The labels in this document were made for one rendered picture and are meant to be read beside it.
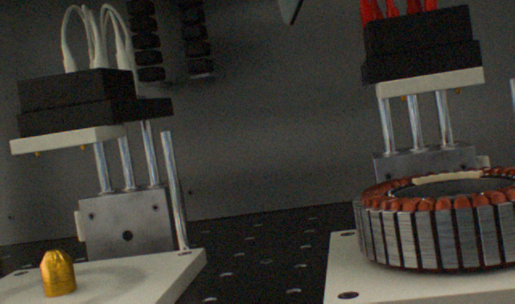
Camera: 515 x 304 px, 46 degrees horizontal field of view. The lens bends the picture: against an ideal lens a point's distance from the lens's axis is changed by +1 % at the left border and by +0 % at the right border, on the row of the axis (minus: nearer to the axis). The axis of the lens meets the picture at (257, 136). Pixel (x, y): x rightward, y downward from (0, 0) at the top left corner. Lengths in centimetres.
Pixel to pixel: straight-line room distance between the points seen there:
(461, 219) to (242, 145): 34
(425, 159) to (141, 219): 23
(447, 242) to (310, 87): 32
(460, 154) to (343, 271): 17
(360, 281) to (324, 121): 30
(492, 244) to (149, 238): 29
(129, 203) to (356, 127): 23
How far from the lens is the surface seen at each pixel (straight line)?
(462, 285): 30
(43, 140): 42
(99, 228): 52
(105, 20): 56
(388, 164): 48
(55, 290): 40
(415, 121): 50
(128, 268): 44
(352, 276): 33
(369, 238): 34
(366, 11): 48
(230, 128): 61
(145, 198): 51
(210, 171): 62
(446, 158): 48
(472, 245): 31
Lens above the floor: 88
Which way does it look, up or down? 3 degrees down
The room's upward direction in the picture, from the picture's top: 9 degrees counter-clockwise
